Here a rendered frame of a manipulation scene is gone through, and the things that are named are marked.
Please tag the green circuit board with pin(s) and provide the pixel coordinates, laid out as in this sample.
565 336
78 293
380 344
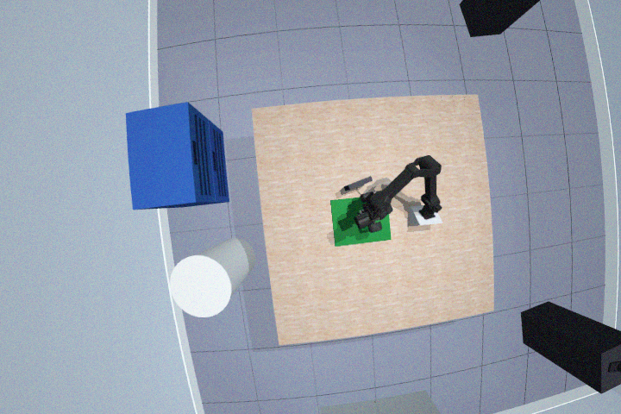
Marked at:
346 231

